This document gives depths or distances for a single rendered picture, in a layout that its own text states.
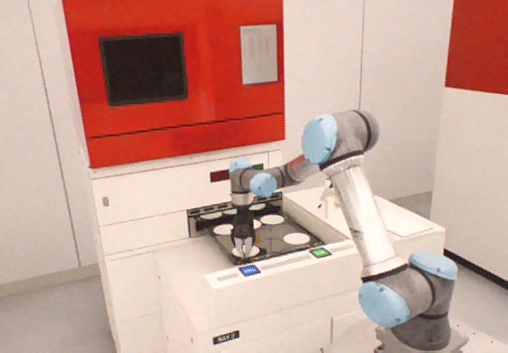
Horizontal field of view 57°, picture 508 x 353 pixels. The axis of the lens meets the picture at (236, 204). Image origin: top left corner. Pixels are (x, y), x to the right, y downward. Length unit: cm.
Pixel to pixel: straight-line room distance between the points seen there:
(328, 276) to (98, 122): 97
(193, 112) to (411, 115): 292
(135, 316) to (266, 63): 120
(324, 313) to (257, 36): 106
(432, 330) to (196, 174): 109
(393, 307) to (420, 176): 365
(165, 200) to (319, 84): 222
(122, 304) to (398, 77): 309
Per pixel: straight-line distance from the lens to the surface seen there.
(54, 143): 335
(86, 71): 175
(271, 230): 192
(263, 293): 151
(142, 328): 219
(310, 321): 166
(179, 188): 195
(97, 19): 176
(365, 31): 408
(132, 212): 193
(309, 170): 147
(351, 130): 119
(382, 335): 137
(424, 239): 181
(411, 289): 118
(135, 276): 205
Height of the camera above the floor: 170
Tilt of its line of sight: 21 degrees down
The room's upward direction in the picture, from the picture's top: 3 degrees counter-clockwise
